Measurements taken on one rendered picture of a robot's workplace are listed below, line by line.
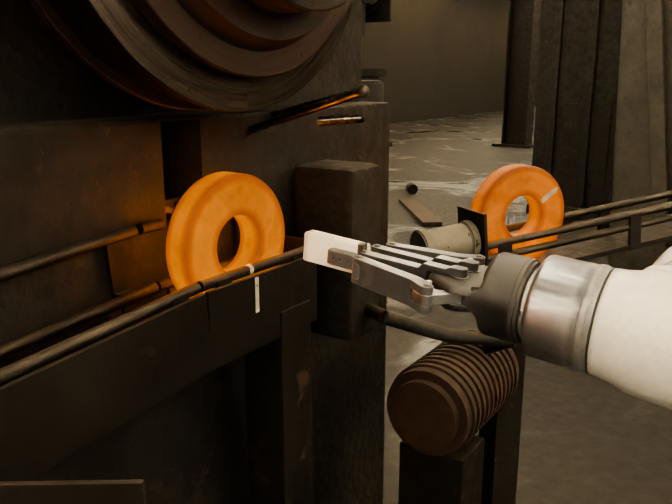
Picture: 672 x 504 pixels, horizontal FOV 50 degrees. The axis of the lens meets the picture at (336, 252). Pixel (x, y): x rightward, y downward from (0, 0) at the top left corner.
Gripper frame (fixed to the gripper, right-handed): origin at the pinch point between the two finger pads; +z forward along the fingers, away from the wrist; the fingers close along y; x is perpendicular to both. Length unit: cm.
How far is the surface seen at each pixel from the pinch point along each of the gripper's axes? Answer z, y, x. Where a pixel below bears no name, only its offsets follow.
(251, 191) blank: 12.7, 1.9, 3.7
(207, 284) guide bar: 10.6, -7.1, -4.3
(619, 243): -15, 63, -9
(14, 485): -7.6, -40.3, -1.9
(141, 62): 12.4, -13.9, 17.3
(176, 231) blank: 14.7, -7.4, 0.4
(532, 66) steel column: 266, 845, 1
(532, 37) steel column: 269, 839, 35
